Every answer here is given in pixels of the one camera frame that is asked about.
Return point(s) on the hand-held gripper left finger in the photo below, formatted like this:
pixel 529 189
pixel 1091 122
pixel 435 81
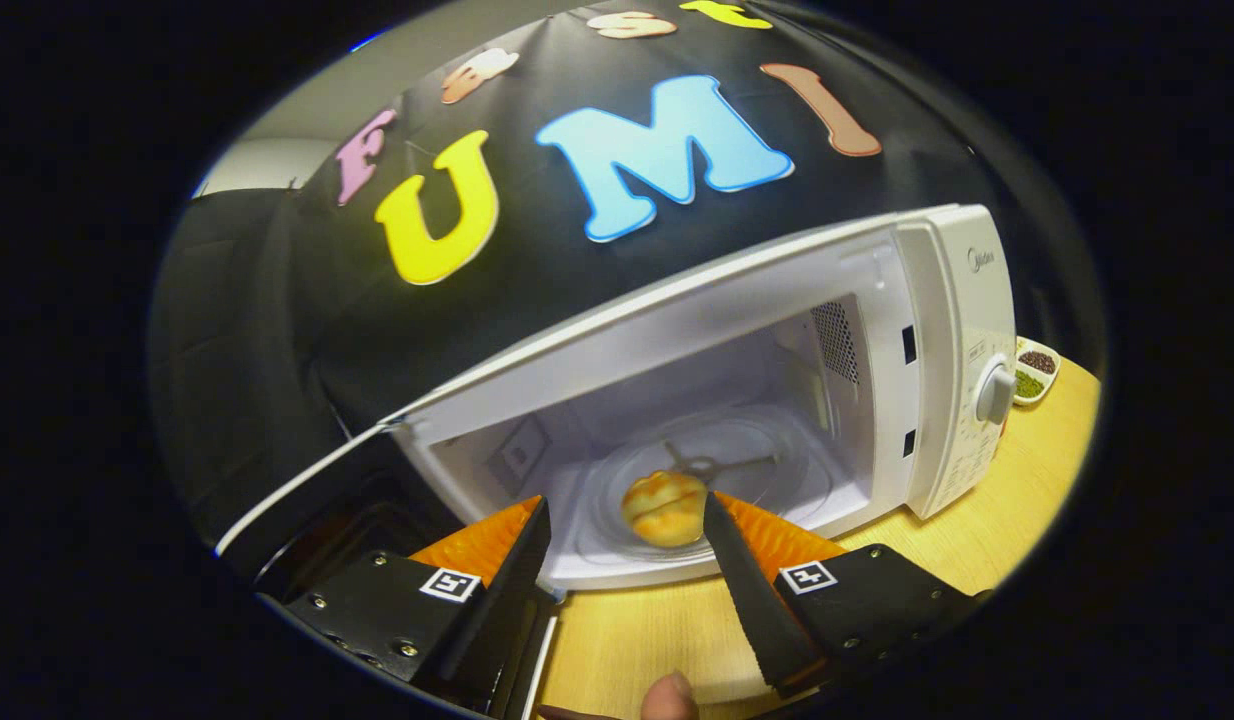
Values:
pixel 497 610

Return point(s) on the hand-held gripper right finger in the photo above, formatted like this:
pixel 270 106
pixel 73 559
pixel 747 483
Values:
pixel 747 600

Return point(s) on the golden bread bun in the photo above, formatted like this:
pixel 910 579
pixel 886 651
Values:
pixel 662 510

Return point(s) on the white microwave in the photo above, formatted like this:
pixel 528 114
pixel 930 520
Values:
pixel 937 300

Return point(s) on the glass turntable plate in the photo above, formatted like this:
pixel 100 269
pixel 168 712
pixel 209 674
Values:
pixel 777 480

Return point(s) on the white divided dish of beans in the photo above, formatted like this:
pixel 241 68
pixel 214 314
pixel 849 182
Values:
pixel 1027 385

